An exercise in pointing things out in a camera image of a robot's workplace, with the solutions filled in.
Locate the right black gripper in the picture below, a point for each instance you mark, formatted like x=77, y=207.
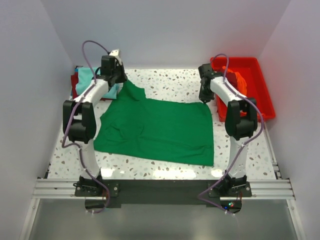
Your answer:
x=203, y=97

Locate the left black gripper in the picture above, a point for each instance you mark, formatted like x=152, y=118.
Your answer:
x=119, y=65

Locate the green t-shirt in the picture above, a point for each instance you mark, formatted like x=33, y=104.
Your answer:
x=137, y=126

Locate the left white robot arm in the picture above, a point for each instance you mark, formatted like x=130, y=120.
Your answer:
x=79, y=123

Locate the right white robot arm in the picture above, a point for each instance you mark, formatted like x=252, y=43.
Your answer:
x=241, y=122

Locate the folded teal t-shirt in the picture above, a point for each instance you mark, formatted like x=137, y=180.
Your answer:
x=85, y=76

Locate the maroon t-shirt in bin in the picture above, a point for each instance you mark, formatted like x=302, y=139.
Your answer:
x=232, y=77

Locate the orange t-shirt in bin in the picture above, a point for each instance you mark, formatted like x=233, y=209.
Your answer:
x=242, y=85

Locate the folded dark red t-shirt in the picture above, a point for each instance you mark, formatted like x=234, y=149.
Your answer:
x=74, y=81

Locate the red plastic bin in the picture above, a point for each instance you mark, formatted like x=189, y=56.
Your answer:
x=249, y=69

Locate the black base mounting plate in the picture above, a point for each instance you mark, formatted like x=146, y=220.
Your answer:
x=116, y=193

